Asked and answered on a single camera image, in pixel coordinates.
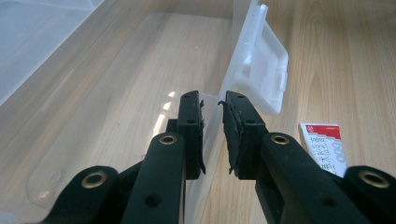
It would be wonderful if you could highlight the red and white ointment tube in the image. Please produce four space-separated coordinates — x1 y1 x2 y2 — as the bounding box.
299 122 348 178

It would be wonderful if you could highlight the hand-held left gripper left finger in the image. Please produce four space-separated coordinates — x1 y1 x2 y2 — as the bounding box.
120 91 207 224

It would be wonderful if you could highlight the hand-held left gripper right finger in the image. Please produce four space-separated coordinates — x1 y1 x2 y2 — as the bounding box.
218 91 372 224

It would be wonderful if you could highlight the clear plastic storage box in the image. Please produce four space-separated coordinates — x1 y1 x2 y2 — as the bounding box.
0 0 290 224

